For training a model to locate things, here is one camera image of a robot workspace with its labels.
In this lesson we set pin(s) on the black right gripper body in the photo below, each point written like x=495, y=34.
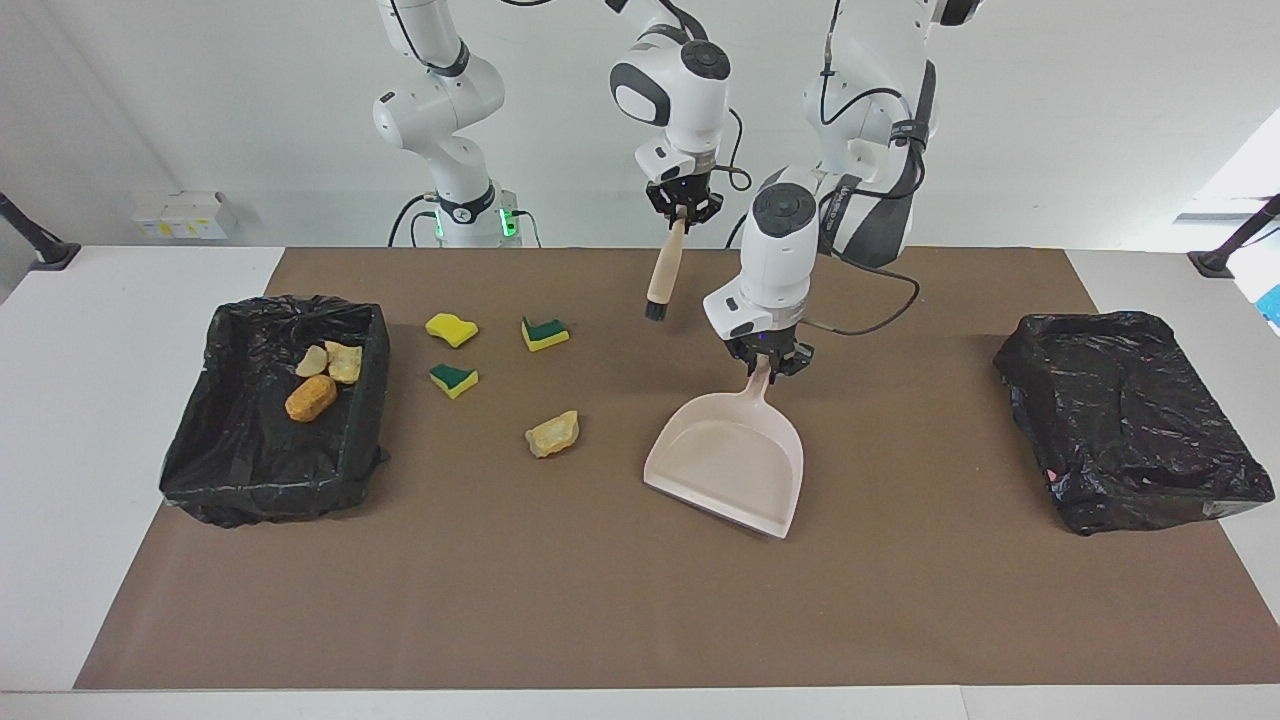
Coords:
x=685, y=190

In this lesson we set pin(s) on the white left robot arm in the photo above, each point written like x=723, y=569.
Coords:
x=780, y=260

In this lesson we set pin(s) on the brown table mat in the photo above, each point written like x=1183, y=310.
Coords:
x=600, y=620

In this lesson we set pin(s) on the brown bread roll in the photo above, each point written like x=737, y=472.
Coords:
x=311, y=399

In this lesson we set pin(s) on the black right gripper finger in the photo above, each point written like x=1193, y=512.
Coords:
x=705, y=213
x=667, y=216

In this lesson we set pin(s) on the beige hand brush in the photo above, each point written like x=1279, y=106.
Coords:
x=665, y=270

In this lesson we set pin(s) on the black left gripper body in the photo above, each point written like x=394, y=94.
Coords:
x=765, y=345

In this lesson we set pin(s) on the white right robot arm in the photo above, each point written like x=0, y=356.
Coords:
x=440, y=110

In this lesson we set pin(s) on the black bag lined bin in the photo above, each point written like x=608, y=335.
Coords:
x=250, y=470
x=1120, y=420

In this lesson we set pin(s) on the pale bread chunk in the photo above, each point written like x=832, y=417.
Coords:
x=552, y=436

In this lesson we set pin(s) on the green yellow sponge piece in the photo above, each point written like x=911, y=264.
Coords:
x=453, y=380
x=545, y=335

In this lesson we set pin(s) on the striped croissant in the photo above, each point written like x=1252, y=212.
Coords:
x=311, y=361
x=345, y=363

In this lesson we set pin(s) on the all yellow sponge piece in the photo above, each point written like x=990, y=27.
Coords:
x=452, y=329

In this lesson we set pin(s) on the blue plastic object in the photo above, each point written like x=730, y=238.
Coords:
x=1273, y=305

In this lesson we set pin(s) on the beige plastic dustpan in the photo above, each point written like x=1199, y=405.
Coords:
x=730, y=450

